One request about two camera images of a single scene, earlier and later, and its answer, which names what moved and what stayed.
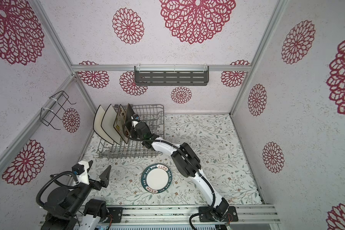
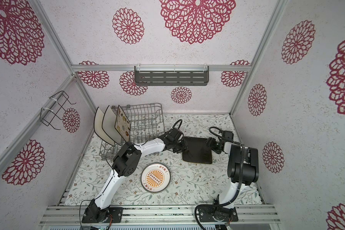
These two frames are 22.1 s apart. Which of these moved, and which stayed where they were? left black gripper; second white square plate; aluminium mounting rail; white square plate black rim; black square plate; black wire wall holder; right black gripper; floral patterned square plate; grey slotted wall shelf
Moved: right black gripper; left black gripper; black square plate
Stayed: second white square plate; aluminium mounting rail; floral patterned square plate; white square plate black rim; grey slotted wall shelf; black wire wall holder
